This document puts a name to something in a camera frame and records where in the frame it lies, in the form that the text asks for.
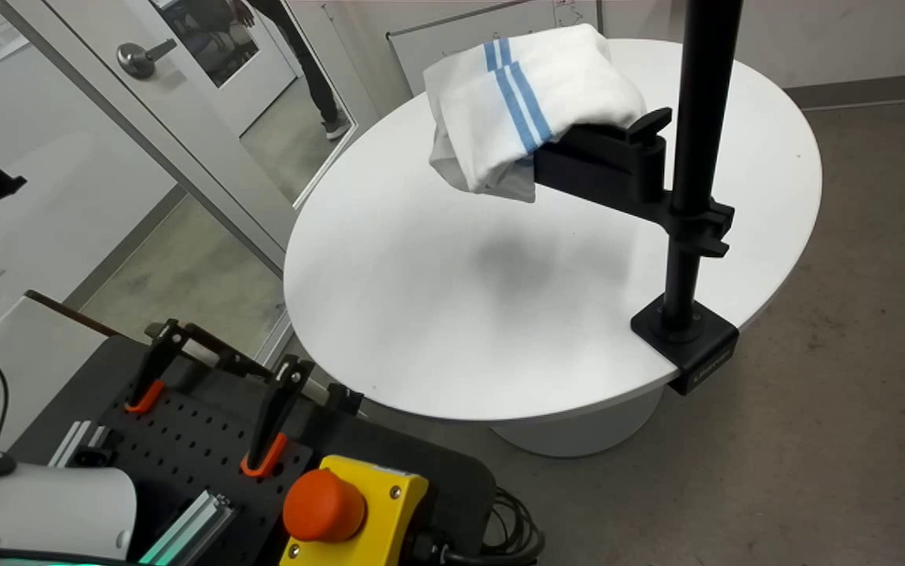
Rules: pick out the black pole stand with clamp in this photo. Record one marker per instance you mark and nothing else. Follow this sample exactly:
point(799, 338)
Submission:
point(698, 128)

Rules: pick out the person legs in dark trousers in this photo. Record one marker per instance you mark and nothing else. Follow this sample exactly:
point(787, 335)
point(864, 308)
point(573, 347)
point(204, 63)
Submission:
point(307, 59)

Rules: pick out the yellow emergency stop red button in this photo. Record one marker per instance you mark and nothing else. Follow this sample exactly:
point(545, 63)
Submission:
point(358, 509)

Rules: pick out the brown wooden strip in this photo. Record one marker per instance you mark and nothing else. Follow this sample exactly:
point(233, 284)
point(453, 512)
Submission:
point(77, 313)

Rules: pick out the long aluminium extrusion bar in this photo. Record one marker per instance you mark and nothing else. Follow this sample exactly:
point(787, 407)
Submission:
point(195, 523)

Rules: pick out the short aluminium extrusion bar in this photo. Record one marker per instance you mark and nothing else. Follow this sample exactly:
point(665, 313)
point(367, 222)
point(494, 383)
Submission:
point(77, 441)

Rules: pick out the black perforated mounting board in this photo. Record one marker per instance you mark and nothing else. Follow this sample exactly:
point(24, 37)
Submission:
point(203, 434)

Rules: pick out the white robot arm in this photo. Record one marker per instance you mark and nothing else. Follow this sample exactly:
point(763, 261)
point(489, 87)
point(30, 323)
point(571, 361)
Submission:
point(47, 509)

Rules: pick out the white towel with blue stripes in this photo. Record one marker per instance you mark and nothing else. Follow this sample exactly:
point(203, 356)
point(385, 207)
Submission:
point(536, 84)

